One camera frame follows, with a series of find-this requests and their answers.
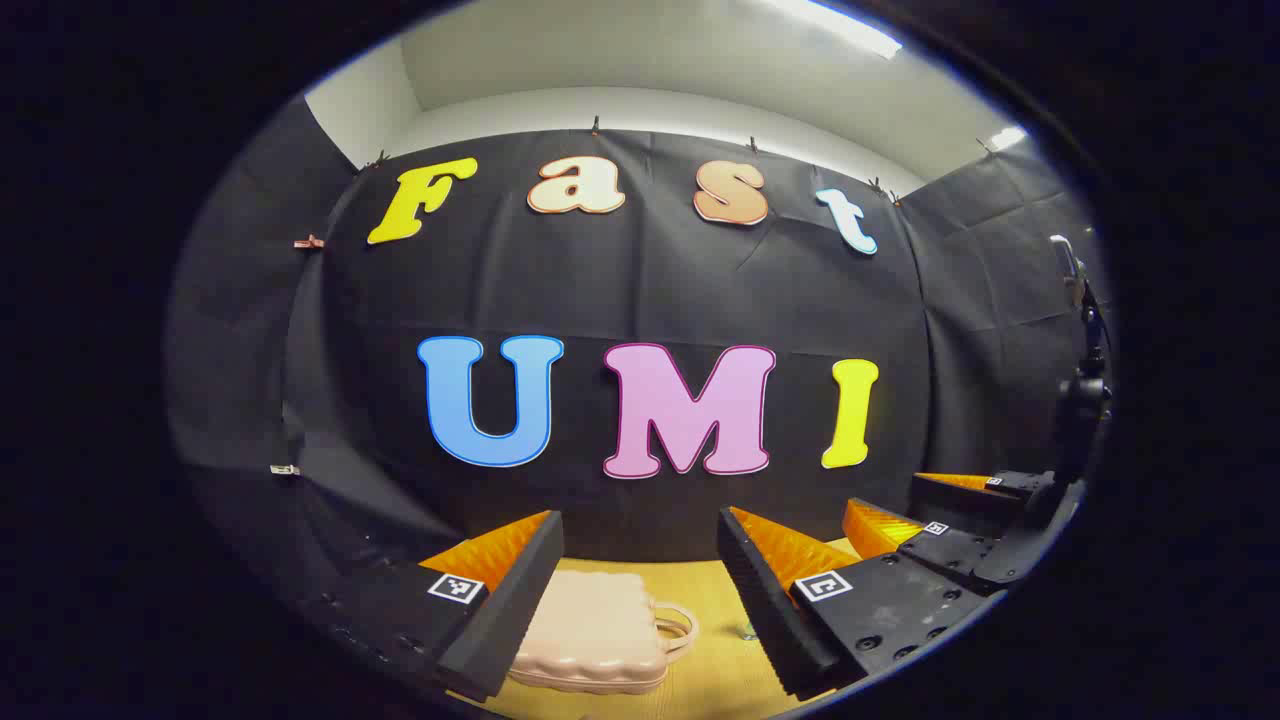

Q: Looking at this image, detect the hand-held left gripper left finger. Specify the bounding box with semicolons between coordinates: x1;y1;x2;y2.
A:
318;510;566;703

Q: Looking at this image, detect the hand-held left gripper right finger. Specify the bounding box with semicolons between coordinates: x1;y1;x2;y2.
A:
716;506;993;701

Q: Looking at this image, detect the black backdrop cloth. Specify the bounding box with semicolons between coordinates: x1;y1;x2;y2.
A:
165;95;1111;621

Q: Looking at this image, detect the long ceiling light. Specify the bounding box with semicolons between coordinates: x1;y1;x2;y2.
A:
770;0;903;57

